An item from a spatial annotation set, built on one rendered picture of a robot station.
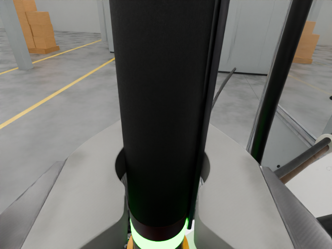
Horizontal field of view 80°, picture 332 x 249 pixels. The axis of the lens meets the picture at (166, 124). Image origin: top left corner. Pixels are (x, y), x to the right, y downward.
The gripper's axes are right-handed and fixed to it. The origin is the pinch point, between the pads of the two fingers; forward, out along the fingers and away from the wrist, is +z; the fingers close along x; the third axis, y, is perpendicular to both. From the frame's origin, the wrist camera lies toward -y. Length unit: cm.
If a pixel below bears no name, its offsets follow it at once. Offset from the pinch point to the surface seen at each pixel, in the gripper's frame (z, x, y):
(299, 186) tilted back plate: 20.0, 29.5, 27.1
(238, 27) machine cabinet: 522, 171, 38
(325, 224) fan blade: 2.5, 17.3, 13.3
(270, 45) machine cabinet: 510, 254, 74
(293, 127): 83, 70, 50
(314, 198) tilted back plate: 16.3, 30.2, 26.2
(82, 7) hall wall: 1288, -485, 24
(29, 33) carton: 700, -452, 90
